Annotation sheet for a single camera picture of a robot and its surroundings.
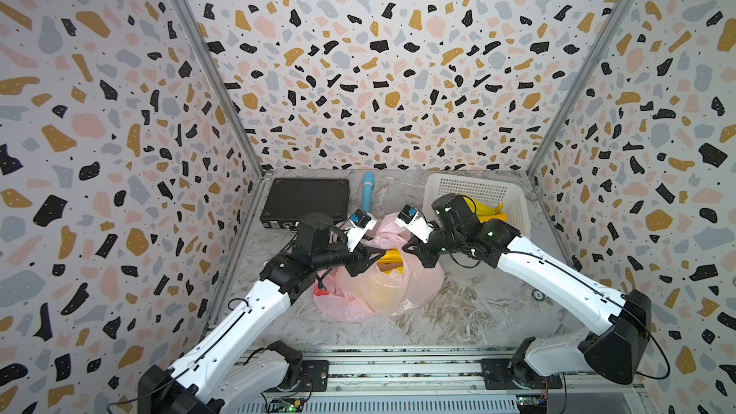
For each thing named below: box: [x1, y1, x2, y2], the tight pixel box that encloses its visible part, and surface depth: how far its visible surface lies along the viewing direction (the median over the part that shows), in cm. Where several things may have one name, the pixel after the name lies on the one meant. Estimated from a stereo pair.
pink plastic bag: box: [313, 211, 446, 324], surface depth 79 cm
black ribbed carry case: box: [259, 178, 350, 231], surface depth 112 cm
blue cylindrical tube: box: [362, 171, 374, 213], surface depth 115 cm
